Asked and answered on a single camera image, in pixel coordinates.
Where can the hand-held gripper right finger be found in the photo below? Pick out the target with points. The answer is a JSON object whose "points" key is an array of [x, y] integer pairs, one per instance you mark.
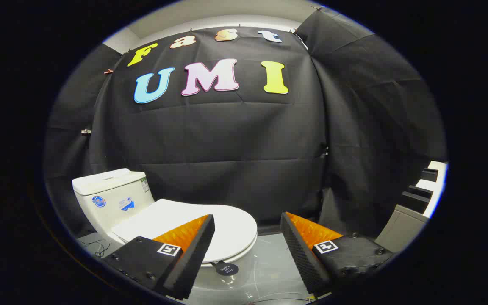
{"points": [[301, 254]]}

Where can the white toilet lid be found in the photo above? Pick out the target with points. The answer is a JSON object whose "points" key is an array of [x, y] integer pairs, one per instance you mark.
{"points": [[231, 224]]}

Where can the white ceramic toilet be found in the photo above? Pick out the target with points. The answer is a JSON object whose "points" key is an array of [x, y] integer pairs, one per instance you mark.
{"points": [[108, 192]]}

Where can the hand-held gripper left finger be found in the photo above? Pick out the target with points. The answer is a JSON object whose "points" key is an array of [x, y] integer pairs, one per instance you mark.
{"points": [[193, 254]]}

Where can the black backdrop cloth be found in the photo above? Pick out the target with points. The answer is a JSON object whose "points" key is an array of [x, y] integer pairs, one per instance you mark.
{"points": [[235, 140]]}

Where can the grey cabinet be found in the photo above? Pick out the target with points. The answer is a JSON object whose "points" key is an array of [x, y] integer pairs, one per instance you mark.
{"points": [[400, 228]]}

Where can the black and white shelf unit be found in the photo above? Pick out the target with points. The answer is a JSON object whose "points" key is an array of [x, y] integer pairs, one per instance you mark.
{"points": [[417, 199]]}

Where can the black lid pull tab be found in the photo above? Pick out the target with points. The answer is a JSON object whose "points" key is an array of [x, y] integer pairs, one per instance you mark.
{"points": [[226, 268]]}

